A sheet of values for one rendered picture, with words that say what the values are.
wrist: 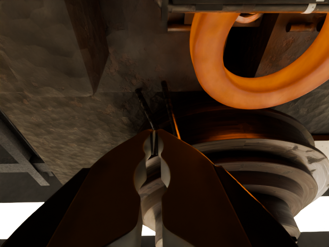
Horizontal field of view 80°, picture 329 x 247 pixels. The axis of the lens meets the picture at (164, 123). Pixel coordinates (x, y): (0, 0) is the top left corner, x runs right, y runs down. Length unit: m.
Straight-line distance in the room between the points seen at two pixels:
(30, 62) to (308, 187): 0.47
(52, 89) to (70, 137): 0.34
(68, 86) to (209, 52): 0.15
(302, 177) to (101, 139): 0.45
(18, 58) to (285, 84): 0.29
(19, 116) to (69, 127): 0.11
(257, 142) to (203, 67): 0.15
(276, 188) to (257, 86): 0.18
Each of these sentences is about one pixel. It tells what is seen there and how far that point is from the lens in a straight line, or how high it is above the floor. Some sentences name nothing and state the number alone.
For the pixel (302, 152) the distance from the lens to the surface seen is 0.39.
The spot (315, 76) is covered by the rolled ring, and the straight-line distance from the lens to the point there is 0.30.
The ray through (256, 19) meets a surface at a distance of 0.36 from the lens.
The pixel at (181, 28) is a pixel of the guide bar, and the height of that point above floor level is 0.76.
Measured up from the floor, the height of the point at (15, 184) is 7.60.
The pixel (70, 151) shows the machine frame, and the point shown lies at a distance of 0.62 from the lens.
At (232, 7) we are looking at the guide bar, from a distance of 0.20.
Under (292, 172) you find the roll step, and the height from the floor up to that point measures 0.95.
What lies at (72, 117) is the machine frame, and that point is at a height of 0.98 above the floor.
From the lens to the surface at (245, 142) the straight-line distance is 0.32.
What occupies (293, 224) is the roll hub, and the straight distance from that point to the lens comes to 0.43.
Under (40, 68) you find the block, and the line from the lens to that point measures 0.23.
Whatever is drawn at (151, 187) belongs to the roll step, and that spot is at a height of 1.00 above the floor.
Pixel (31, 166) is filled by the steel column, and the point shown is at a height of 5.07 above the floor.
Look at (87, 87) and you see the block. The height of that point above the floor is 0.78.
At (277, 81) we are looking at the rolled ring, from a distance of 0.30.
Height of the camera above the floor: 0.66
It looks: 47 degrees up
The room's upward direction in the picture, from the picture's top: 180 degrees counter-clockwise
